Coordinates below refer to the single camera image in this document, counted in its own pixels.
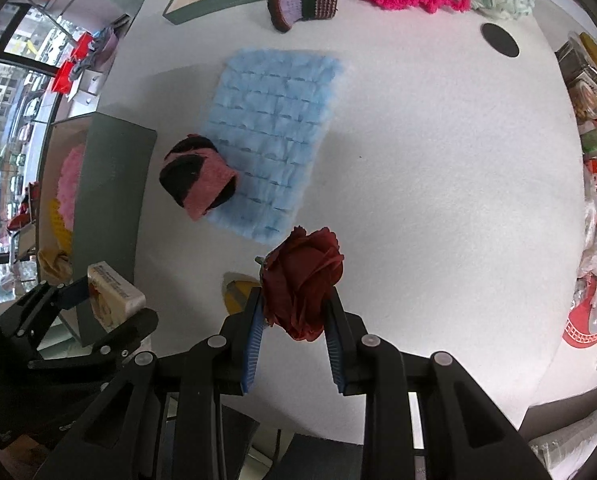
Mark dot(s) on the yellow knitted cloth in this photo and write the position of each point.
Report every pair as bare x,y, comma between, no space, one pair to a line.
58,220

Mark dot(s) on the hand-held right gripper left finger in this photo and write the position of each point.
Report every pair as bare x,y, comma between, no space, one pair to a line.
252,345

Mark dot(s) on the purple and brown knit hat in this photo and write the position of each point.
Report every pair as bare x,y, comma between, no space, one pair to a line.
298,0

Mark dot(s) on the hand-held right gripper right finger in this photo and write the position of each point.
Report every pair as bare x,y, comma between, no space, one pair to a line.
334,350

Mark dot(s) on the pink fuzzy cloth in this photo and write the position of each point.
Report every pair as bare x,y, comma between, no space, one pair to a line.
71,185

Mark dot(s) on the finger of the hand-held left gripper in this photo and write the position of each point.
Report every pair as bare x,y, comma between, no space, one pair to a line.
123,330
43,302

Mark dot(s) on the dark red fabric flower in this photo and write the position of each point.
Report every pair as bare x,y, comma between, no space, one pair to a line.
303,285

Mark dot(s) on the black table grommet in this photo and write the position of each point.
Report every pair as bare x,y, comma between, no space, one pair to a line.
499,40

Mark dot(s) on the cream printed tissue packet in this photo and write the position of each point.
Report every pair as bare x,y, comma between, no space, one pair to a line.
113,295

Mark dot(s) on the grey storage box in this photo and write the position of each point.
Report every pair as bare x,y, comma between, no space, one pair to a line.
113,185

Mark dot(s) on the tan plush toy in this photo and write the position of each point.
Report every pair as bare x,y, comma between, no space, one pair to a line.
53,266

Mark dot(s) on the yellow soft item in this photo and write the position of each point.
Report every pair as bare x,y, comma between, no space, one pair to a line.
238,292

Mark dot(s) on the black and pink knit hat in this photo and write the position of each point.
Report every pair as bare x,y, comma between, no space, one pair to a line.
198,180

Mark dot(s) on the light blue fuzzy cloth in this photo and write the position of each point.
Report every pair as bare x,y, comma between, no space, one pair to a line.
278,130

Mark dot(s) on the grey blue seat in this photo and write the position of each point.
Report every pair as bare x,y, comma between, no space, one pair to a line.
323,460

